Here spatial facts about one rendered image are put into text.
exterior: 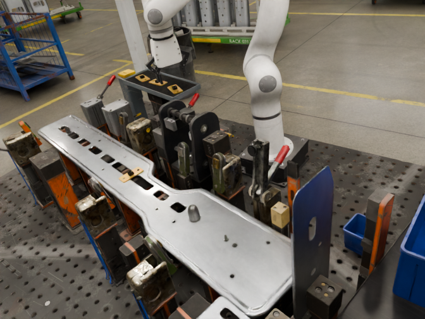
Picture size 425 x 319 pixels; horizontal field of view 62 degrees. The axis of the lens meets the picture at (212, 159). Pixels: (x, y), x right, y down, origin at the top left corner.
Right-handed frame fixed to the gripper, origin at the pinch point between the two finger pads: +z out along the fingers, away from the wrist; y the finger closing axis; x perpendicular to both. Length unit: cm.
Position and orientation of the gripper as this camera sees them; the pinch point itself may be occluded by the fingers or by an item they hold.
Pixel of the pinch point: (171, 77)
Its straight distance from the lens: 137.9
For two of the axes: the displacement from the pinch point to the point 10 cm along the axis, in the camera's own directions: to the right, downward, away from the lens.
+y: -9.0, 3.5, -2.7
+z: 1.5, 8.1, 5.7
